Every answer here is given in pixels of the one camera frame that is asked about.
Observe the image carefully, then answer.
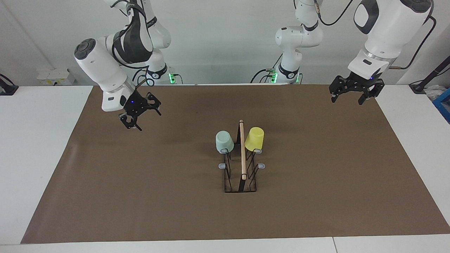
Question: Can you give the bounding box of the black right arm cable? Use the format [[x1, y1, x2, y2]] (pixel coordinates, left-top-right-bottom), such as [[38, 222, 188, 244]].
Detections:
[[112, 0, 156, 87]]

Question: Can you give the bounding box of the pale green plastic cup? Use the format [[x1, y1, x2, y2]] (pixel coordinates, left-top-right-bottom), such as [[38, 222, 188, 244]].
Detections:
[[215, 131, 235, 154]]

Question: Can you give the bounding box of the left arm base cable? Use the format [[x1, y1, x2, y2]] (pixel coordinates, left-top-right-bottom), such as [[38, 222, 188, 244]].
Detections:
[[250, 53, 283, 84]]

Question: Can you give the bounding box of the black angled stand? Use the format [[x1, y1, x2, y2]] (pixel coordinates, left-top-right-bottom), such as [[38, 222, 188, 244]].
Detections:
[[409, 56, 450, 94]]

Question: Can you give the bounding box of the clear plastic bag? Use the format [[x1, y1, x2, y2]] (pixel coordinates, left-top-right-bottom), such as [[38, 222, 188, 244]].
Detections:
[[425, 84, 449, 102]]

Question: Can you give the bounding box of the brown table mat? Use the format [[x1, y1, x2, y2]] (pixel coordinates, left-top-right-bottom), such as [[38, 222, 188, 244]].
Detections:
[[20, 84, 450, 244]]

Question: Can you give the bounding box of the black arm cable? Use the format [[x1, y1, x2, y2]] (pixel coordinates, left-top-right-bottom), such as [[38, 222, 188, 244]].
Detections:
[[112, 0, 156, 87], [314, 0, 437, 70]]

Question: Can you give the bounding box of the white power strip box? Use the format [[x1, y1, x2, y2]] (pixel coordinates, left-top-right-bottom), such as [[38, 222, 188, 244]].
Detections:
[[36, 68, 75, 86]]

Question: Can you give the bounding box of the blue box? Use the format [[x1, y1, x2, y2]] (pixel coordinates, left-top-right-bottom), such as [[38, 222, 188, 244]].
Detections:
[[432, 87, 450, 124]]

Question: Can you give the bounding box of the black table clamp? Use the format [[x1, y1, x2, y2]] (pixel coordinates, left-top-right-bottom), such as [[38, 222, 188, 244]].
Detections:
[[0, 73, 19, 96]]

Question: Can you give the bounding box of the black wire cup rack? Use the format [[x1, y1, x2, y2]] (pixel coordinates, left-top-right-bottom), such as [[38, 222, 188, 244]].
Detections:
[[219, 119, 266, 193]]

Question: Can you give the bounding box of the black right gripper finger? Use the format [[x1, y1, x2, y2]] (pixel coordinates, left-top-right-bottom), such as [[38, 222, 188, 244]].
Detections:
[[143, 92, 162, 116], [120, 113, 143, 131]]

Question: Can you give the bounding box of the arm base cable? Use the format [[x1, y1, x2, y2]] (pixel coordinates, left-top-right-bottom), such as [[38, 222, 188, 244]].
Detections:
[[250, 53, 283, 84], [131, 68, 147, 85]]

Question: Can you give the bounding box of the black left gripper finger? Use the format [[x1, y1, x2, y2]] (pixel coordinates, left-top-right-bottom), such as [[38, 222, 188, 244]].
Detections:
[[358, 79, 385, 105], [329, 75, 349, 103]]

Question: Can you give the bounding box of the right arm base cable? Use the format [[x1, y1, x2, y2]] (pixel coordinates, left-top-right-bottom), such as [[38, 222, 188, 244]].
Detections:
[[131, 68, 147, 85]]

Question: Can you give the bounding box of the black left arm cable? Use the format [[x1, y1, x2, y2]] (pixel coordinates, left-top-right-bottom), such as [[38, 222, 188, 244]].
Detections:
[[314, 0, 437, 70]]

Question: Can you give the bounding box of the yellow plastic cup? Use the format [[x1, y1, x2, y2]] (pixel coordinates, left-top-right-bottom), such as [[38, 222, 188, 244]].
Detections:
[[245, 127, 265, 152]]

